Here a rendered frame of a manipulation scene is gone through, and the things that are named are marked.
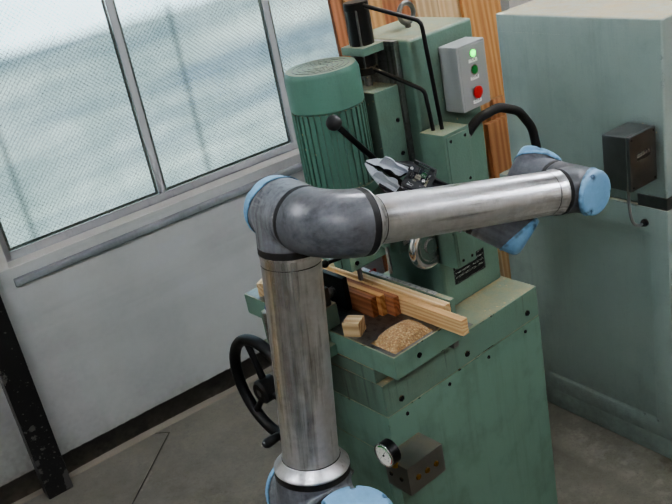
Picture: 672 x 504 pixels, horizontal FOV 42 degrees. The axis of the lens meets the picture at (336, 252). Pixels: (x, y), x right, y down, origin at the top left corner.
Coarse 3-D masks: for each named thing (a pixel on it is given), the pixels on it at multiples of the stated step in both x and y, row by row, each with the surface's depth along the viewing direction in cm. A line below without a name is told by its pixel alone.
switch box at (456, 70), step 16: (448, 48) 207; (464, 48) 207; (480, 48) 210; (448, 64) 209; (464, 64) 208; (480, 64) 212; (448, 80) 211; (464, 80) 209; (480, 80) 213; (448, 96) 213; (464, 96) 210; (464, 112) 212
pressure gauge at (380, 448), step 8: (384, 440) 205; (376, 448) 207; (384, 448) 203; (392, 448) 203; (376, 456) 208; (384, 456) 205; (392, 456) 203; (400, 456) 204; (384, 464) 206; (392, 464) 203
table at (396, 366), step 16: (256, 288) 243; (256, 304) 238; (368, 320) 215; (384, 320) 214; (400, 320) 212; (416, 320) 211; (336, 336) 213; (368, 336) 208; (432, 336) 204; (448, 336) 208; (336, 352) 215; (352, 352) 210; (368, 352) 204; (384, 352) 200; (400, 352) 199; (416, 352) 202; (432, 352) 205; (384, 368) 202; (400, 368) 199
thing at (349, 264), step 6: (378, 252) 222; (384, 252) 223; (348, 258) 216; (354, 258) 217; (360, 258) 218; (366, 258) 220; (372, 258) 221; (336, 264) 221; (342, 264) 219; (348, 264) 217; (354, 264) 217; (360, 264) 219; (366, 264) 220; (348, 270) 218; (354, 270) 218
